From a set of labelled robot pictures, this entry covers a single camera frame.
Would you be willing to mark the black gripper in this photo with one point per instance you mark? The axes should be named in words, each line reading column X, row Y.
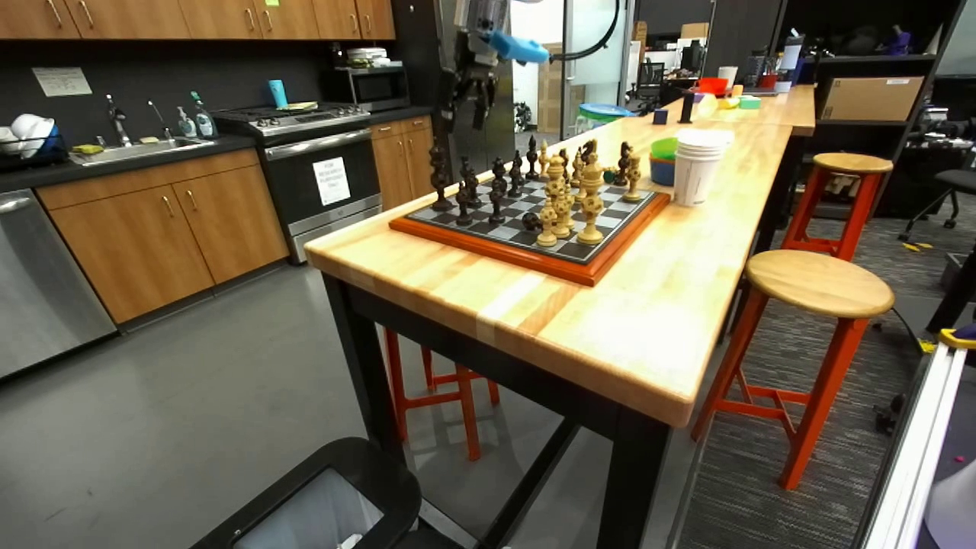
column 474, row 62

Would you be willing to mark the tall dark wooden chess piece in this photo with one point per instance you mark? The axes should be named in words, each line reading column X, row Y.
column 441, row 175

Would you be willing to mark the small dark wooden chess piece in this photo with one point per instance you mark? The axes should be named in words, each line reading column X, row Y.
column 532, row 221

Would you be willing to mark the tall light wooden chess piece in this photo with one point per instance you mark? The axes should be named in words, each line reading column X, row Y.
column 589, row 201

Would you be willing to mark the dark stainless refrigerator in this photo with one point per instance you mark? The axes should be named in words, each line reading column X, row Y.
column 417, row 62

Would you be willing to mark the cardboard boxes stack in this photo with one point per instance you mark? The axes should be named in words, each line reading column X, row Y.
column 550, row 94

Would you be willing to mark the narrow wooden base cabinet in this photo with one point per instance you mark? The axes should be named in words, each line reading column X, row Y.
column 398, row 156

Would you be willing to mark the black microwave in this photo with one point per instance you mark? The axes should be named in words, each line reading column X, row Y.
column 366, row 87

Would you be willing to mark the white bowl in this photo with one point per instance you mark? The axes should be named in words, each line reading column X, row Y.
column 366, row 56

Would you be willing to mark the teal round tub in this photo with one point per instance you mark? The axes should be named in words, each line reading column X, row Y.
column 604, row 110

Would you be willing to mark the white paper note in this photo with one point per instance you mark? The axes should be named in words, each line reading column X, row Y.
column 330, row 180

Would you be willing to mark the orange framed chessboard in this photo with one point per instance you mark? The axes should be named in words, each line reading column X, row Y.
column 610, row 227

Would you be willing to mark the teal cup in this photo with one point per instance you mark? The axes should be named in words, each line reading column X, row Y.
column 277, row 94

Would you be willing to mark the green plastic bowl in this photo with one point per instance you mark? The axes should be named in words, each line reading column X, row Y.
column 664, row 150

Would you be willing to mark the black stainless oven range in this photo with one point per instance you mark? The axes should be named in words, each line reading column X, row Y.
column 285, row 175

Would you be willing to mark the blue plastic bowl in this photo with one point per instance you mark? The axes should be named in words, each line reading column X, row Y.
column 664, row 171

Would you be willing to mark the black bottle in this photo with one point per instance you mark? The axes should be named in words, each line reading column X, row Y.
column 686, row 107

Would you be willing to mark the white plastic cup stack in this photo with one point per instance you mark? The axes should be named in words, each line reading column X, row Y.
column 696, row 168

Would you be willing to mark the black kitchen countertop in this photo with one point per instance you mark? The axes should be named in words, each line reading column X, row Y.
column 233, row 145

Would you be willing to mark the red bowl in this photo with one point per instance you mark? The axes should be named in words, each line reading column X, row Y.
column 711, row 87

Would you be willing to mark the clear soap bottle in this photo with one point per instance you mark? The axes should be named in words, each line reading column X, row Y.
column 201, row 120

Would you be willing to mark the orange stool wooden seat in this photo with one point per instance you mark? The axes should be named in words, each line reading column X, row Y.
column 819, row 284
column 471, row 417
column 851, row 163

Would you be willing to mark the small chrome faucet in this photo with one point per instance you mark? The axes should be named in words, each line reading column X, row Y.
column 160, row 116

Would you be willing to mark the white bottle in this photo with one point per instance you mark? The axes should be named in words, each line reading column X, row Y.
column 790, row 52

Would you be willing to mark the steel kitchen sink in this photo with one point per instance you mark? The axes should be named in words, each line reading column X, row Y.
column 132, row 150

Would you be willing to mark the chrome sink faucet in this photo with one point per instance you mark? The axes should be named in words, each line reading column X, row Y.
column 121, row 123

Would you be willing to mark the black desk brown panel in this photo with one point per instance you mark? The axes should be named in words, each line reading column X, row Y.
column 874, row 99

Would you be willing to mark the purple bottle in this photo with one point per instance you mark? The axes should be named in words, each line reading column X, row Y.
column 900, row 45

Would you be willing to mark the white dishes pile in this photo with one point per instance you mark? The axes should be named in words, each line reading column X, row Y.
column 25, row 128

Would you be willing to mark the stainless steel dishwasher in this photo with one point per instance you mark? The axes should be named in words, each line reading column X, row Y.
column 42, row 284

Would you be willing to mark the black office chair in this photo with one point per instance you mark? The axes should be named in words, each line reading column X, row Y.
column 957, row 183

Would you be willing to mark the yellow clamp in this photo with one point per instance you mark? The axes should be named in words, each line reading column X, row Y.
column 957, row 338

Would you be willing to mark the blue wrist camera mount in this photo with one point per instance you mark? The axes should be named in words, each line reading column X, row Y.
column 518, row 46

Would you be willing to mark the wooden wall cabinets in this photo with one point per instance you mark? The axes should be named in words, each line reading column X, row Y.
column 201, row 15

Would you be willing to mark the black table frame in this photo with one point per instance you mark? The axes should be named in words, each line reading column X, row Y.
column 628, row 478

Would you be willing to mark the grey wall plate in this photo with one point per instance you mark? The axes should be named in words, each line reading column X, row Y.
column 61, row 79

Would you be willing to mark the white metal rail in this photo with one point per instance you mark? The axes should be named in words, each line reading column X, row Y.
column 919, row 459

